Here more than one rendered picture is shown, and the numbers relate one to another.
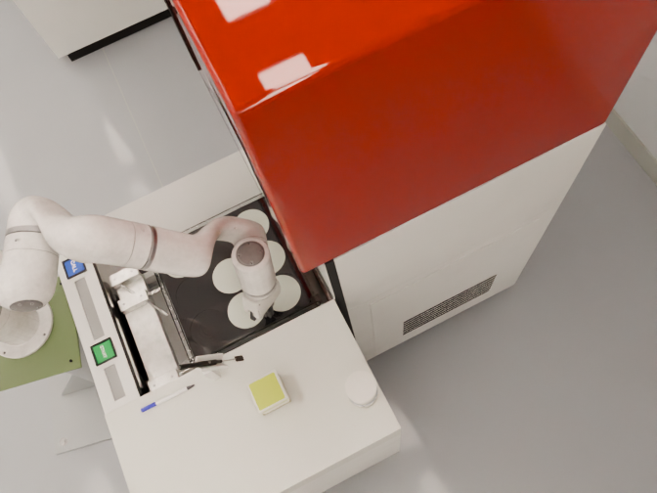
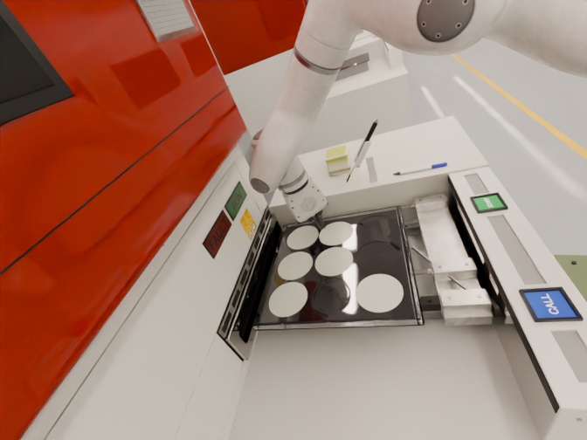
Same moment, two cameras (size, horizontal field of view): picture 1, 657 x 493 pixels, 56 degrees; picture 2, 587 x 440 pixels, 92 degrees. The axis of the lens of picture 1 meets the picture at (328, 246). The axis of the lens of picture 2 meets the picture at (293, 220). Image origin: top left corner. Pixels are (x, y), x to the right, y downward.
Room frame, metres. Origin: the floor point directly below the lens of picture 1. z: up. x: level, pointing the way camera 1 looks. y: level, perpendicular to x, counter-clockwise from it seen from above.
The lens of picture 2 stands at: (1.09, 0.55, 1.43)
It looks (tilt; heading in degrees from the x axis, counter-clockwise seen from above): 34 degrees down; 216
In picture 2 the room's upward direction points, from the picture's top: 24 degrees counter-clockwise
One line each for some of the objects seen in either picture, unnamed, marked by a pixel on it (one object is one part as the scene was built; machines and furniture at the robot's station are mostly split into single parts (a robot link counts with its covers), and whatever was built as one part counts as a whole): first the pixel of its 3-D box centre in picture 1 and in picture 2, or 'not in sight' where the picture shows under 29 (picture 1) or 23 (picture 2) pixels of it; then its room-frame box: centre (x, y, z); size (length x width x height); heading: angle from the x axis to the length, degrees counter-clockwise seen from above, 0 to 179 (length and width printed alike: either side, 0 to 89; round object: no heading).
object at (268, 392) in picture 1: (269, 393); (338, 160); (0.27, 0.22, 1.00); 0.07 x 0.07 x 0.07; 12
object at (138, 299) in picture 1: (134, 301); (453, 269); (0.63, 0.55, 0.89); 0.08 x 0.03 x 0.03; 102
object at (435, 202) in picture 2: (164, 381); (431, 202); (0.39, 0.50, 0.89); 0.08 x 0.03 x 0.03; 102
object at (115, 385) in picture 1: (101, 316); (508, 268); (0.62, 0.64, 0.89); 0.55 x 0.09 x 0.14; 12
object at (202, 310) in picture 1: (231, 276); (334, 261); (0.63, 0.28, 0.90); 0.34 x 0.34 x 0.01; 12
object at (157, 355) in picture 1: (148, 329); (445, 252); (0.56, 0.53, 0.87); 0.36 x 0.08 x 0.03; 12
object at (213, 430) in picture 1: (254, 425); (367, 177); (0.23, 0.29, 0.89); 0.62 x 0.35 x 0.14; 102
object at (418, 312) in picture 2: (170, 306); (407, 253); (0.59, 0.45, 0.90); 0.38 x 0.01 x 0.01; 12
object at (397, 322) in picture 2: (205, 222); (329, 325); (0.80, 0.31, 0.90); 0.37 x 0.01 x 0.01; 102
